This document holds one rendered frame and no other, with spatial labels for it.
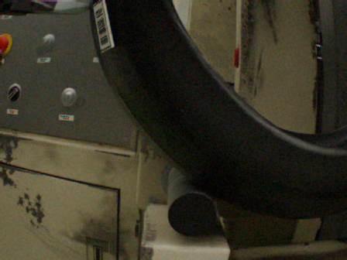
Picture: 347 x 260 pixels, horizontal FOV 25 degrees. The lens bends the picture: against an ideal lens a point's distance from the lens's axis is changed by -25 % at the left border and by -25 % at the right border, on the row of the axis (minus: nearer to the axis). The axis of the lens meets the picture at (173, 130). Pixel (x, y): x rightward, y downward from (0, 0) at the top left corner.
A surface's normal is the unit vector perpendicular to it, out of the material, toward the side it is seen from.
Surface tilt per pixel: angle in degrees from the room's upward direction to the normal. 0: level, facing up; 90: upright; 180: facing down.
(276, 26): 90
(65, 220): 90
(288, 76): 90
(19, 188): 90
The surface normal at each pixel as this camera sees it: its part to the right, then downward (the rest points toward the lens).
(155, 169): 0.00, 0.05
